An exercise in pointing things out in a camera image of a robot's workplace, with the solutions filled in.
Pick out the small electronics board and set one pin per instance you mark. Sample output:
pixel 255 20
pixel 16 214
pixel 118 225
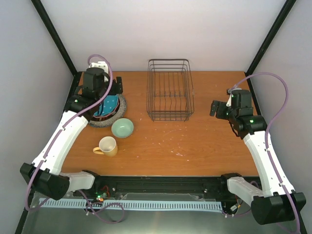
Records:
pixel 103 194

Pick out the black wire dish rack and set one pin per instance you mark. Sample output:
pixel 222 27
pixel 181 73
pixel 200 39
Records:
pixel 170 89

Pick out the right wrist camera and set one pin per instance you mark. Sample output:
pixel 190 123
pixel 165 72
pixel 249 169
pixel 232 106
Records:
pixel 229 92

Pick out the grey speckled plate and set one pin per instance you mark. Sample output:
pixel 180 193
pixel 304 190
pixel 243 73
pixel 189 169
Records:
pixel 118 105

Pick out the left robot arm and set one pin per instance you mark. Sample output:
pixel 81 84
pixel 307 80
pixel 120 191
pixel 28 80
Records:
pixel 96 98

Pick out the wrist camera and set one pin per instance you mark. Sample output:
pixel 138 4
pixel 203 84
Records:
pixel 229 92
pixel 100 64

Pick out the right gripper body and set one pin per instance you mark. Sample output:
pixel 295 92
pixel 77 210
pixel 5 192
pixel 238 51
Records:
pixel 222 114

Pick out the yellow mug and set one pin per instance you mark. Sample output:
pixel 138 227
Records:
pixel 107 146

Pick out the light blue cable duct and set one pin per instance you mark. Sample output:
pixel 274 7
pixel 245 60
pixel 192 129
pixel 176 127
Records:
pixel 138 205

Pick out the black aluminium frame rail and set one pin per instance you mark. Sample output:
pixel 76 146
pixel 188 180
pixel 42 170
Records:
pixel 205 187

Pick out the light green bowl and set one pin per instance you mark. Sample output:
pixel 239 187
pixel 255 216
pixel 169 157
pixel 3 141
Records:
pixel 122 128

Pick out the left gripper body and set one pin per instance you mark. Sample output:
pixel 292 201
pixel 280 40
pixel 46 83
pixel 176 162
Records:
pixel 101 92

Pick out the teal dotted plate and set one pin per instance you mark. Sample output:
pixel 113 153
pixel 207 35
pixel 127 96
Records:
pixel 109 104

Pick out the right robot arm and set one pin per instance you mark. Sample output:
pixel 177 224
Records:
pixel 276 201

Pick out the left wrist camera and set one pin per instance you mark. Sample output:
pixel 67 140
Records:
pixel 100 64

